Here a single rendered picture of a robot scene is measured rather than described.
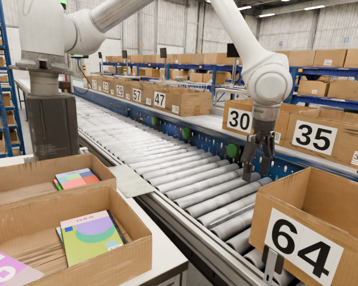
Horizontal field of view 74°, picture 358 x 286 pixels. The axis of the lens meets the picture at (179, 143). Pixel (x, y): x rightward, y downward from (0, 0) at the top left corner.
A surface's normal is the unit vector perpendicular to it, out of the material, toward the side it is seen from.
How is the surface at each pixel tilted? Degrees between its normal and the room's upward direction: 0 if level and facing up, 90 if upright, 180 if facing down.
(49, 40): 94
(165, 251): 0
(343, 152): 91
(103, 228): 0
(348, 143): 91
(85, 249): 0
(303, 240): 90
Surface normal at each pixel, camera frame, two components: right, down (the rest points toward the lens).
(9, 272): 0.05, -0.95
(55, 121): 0.56, 0.27
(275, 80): -0.29, 0.44
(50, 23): 0.73, 0.22
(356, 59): -0.79, 0.15
